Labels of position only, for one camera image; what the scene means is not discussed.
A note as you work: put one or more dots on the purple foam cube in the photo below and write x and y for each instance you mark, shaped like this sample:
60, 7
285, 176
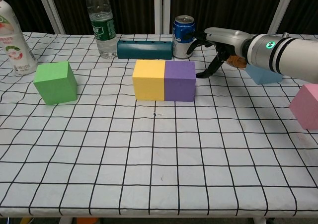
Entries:
179, 86

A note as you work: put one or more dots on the white drink bottle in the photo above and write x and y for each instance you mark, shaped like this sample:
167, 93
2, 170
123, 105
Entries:
15, 47

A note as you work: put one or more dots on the upright white frame post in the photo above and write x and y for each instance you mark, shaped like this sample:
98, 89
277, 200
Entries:
158, 8
166, 8

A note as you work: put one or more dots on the light blue foam cube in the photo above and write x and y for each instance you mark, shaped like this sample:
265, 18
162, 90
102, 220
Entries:
263, 77

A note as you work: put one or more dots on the green foam cube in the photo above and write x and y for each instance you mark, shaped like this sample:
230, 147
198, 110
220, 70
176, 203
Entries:
54, 85

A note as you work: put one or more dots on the orange object under table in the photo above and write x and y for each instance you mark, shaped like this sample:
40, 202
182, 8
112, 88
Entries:
87, 221

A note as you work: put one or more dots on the yellow foam cube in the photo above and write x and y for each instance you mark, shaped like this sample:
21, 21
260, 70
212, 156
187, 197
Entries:
148, 85

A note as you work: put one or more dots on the blue soda can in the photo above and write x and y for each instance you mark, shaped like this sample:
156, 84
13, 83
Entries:
180, 27

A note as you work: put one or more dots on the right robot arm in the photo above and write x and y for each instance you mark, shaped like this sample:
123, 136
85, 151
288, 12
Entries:
285, 55

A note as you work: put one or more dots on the dark teal plastic case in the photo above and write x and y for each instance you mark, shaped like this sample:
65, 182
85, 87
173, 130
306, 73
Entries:
144, 50

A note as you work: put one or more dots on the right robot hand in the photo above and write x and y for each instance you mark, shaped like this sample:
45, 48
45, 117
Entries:
228, 41

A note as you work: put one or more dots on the pink foam cube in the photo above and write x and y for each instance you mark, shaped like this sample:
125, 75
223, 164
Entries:
306, 107

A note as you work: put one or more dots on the white black-grid tablecloth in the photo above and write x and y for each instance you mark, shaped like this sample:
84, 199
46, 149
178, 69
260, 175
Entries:
159, 159

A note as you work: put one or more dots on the clear jar of rubber bands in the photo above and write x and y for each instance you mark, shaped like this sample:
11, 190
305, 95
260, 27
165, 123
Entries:
237, 61

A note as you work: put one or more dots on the slanted white frame bar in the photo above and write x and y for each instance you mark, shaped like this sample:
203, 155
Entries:
282, 10
49, 8

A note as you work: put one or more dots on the white table leg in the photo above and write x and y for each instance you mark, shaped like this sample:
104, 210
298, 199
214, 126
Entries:
259, 221
66, 221

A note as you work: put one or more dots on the clear water bottle green label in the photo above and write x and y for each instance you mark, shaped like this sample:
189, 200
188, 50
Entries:
102, 30

